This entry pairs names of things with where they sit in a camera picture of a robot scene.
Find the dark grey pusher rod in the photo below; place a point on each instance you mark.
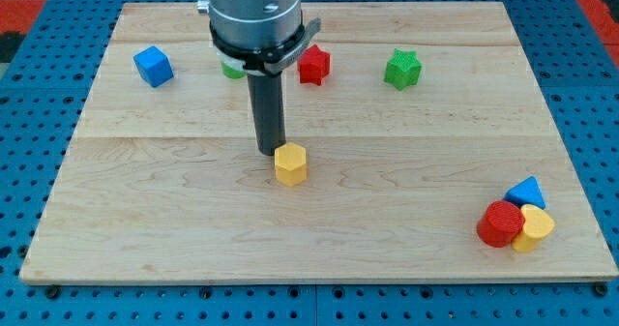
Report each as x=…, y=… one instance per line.
x=267, y=110

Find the yellow hexagon block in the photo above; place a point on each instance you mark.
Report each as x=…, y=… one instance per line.
x=291, y=164

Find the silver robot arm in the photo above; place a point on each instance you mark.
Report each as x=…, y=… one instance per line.
x=258, y=37

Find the green round block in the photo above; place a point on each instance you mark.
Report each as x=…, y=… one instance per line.
x=232, y=72

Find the red star block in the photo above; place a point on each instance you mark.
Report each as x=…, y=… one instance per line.
x=314, y=65

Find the blue cube block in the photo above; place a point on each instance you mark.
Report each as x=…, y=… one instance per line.
x=153, y=66

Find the green star block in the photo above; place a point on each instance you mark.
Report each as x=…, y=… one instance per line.
x=403, y=69

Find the wooden board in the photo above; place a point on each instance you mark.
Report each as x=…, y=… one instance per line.
x=165, y=186

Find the red cylinder block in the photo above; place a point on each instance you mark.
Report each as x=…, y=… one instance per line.
x=500, y=224

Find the blue triangle block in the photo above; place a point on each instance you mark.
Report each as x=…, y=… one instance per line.
x=527, y=191

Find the yellow teardrop block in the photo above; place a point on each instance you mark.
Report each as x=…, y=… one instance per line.
x=538, y=224

